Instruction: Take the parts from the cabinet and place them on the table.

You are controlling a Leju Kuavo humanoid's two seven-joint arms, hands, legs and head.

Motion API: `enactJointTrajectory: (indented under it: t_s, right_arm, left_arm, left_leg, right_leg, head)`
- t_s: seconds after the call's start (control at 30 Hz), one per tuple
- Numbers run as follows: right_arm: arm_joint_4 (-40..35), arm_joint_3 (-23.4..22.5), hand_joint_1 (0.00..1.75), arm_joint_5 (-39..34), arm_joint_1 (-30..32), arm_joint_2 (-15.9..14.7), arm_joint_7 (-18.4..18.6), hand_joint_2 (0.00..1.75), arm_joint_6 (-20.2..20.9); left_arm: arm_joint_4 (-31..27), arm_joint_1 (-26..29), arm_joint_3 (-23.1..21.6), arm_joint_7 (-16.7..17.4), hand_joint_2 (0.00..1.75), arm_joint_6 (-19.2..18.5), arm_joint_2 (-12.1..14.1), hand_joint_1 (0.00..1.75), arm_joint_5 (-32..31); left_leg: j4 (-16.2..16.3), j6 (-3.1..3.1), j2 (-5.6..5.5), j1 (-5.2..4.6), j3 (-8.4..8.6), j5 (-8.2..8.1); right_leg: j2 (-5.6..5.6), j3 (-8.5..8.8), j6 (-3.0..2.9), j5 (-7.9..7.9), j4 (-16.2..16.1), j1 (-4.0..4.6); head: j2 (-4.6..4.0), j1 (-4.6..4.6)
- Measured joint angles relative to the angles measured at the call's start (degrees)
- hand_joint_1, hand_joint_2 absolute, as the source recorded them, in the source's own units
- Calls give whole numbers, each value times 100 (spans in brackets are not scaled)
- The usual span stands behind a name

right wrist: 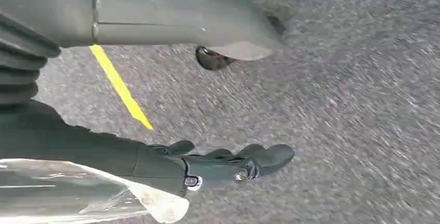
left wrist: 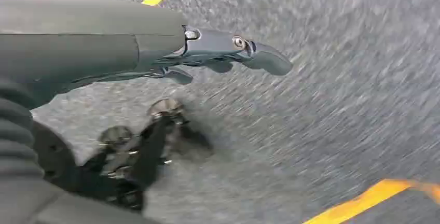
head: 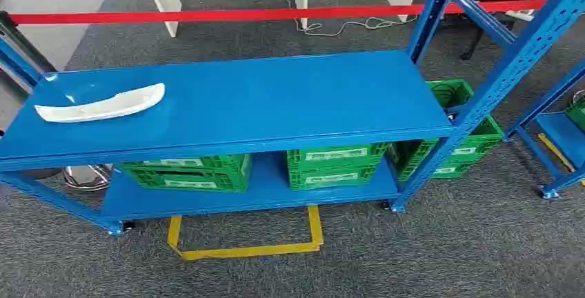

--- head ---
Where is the red barrier tape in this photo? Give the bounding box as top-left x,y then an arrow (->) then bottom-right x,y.
9,0 -> 548,26

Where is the yellow floor tape outline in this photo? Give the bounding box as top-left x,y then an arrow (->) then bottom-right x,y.
166,205 -> 325,261

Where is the green plastic crate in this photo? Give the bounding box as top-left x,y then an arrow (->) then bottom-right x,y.
286,142 -> 390,192
116,153 -> 253,194
565,94 -> 585,132
386,79 -> 506,183

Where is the black barrier post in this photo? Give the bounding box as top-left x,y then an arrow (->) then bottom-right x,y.
0,10 -> 59,76

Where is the white cable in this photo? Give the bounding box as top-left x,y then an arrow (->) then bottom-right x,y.
266,0 -> 419,38

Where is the blue metal shelf rack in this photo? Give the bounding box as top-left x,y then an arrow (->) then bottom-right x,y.
504,56 -> 585,200
0,0 -> 585,237

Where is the white curved plastic part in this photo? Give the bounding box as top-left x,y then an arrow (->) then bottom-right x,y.
34,82 -> 166,124

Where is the white power strip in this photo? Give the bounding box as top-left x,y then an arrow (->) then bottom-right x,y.
504,8 -> 536,23

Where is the yellow floor tape strip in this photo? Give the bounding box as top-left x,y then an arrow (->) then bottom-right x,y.
537,132 -> 577,175

